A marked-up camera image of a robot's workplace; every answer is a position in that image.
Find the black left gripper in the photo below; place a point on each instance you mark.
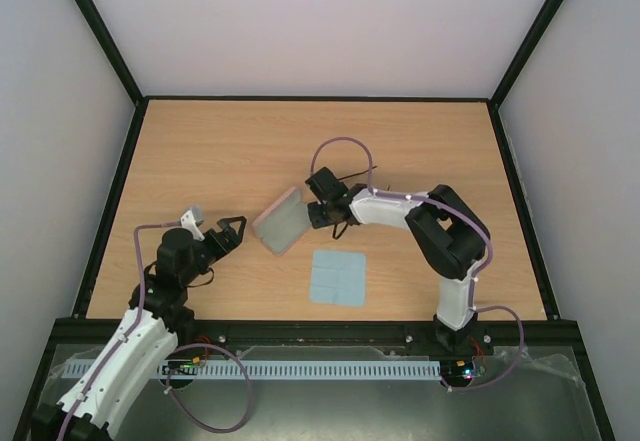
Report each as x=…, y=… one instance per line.
x=221, y=246

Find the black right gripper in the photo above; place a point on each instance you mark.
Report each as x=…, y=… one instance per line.
x=316, y=213

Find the pink grey glasses case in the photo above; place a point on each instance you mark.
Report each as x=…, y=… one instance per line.
x=283, y=223

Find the light blue cleaning cloth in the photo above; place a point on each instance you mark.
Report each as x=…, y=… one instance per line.
x=338, y=278

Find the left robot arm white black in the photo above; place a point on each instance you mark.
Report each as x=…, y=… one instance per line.
x=156, y=324

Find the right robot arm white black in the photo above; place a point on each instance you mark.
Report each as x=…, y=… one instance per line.
x=452, y=239

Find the light blue slotted cable duct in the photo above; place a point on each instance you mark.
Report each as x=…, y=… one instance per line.
x=315, y=370

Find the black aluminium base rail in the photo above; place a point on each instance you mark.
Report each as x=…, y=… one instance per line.
x=412, y=337

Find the black frame post right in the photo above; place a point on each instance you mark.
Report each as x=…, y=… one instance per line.
x=536, y=31

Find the black frame post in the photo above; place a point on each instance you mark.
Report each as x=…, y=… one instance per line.
x=536, y=31
x=99, y=29

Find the black frame post left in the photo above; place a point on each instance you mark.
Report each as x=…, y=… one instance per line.
x=99, y=29

